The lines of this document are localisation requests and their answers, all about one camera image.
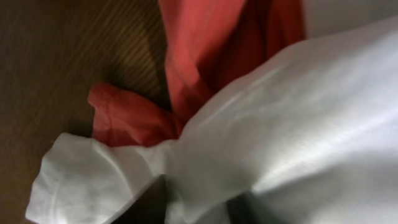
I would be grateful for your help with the red t-shirt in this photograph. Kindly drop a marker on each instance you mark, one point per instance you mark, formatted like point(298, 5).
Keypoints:
point(210, 43)

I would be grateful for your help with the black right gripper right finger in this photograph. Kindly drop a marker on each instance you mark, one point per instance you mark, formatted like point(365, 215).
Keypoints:
point(247, 209)

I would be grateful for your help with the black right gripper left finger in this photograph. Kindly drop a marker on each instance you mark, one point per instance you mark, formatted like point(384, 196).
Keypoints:
point(150, 206)

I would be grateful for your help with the white t-shirt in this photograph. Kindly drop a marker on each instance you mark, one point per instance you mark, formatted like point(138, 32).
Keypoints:
point(312, 133)

